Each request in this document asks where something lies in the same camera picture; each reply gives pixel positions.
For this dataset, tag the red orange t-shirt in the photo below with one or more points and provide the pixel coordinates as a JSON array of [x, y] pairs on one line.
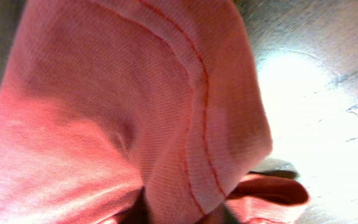
[[136, 111]]

